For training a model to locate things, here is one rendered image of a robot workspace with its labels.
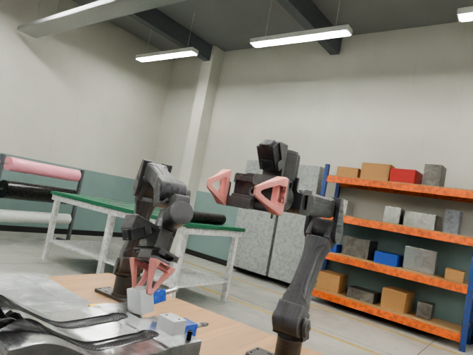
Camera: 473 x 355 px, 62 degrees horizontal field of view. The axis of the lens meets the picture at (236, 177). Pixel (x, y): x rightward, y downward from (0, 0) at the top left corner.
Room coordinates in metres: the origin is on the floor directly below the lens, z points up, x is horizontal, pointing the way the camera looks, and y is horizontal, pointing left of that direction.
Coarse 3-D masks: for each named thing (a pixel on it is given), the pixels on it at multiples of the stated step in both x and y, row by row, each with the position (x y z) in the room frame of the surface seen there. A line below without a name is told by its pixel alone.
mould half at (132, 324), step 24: (24, 312) 0.69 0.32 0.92; (48, 312) 0.82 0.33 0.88; (72, 312) 0.85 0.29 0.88; (96, 312) 0.87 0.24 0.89; (120, 312) 0.89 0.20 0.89; (0, 336) 0.56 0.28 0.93; (24, 336) 0.57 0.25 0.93; (48, 336) 0.59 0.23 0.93; (72, 336) 0.72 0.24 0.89; (96, 336) 0.75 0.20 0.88; (168, 336) 0.80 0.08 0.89; (192, 336) 0.82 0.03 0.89
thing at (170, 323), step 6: (162, 318) 0.83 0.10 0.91; (168, 318) 0.82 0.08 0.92; (174, 318) 0.82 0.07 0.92; (180, 318) 0.83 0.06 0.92; (186, 318) 0.88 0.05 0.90; (162, 324) 0.82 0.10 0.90; (168, 324) 0.81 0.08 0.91; (174, 324) 0.80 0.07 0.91; (180, 324) 0.82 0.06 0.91; (186, 324) 0.84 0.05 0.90; (192, 324) 0.85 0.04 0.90; (198, 324) 0.89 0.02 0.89; (204, 324) 0.90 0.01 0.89; (162, 330) 0.82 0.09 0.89; (168, 330) 0.81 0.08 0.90; (174, 330) 0.81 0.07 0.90; (180, 330) 0.82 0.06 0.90; (186, 330) 0.84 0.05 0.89; (192, 330) 0.85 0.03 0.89
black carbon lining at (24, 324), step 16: (0, 304) 0.66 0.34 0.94; (16, 304) 0.72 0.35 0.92; (0, 320) 0.56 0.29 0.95; (16, 320) 0.57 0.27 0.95; (32, 320) 0.63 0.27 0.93; (48, 320) 0.76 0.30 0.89; (80, 320) 0.81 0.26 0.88; (96, 320) 0.83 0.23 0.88; (112, 320) 0.83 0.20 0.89; (64, 336) 0.67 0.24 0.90; (128, 336) 0.77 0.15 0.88; (144, 336) 0.79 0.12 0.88
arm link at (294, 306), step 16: (320, 224) 1.06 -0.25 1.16; (320, 240) 1.04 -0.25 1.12; (304, 256) 1.03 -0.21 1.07; (320, 256) 1.03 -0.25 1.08; (304, 272) 1.00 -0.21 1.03; (288, 288) 1.00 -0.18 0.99; (304, 288) 0.98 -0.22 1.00; (288, 304) 0.96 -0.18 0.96; (304, 304) 0.96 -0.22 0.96; (272, 320) 0.96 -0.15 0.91; (288, 320) 0.94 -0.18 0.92
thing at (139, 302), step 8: (128, 288) 0.91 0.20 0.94; (136, 288) 0.90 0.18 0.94; (144, 288) 0.90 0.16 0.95; (176, 288) 0.98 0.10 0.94; (128, 296) 0.91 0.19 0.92; (136, 296) 0.89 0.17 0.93; (144, 296) 0.89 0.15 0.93; (152, 296) 0.90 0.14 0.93; (160, 296) 0.93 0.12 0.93; (128, 304) 0.91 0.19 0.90; (136, 304) 0.89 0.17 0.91; (144, 304) 0.88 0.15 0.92; (152, 304) 0.90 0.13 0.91; (136, 312) 0.89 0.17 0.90; (144, 312) 0.88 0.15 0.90
